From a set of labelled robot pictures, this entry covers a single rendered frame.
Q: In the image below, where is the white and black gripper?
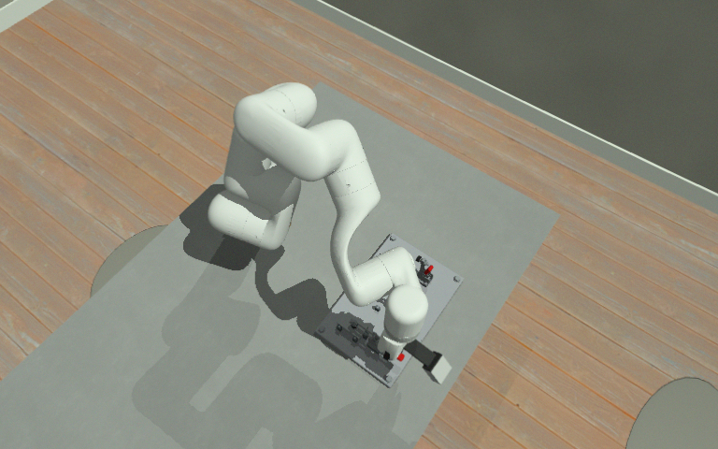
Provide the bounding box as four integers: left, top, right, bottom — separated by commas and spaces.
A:
378, 329, 408, 361

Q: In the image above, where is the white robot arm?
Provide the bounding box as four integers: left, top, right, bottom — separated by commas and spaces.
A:
208, 82, 452, 384

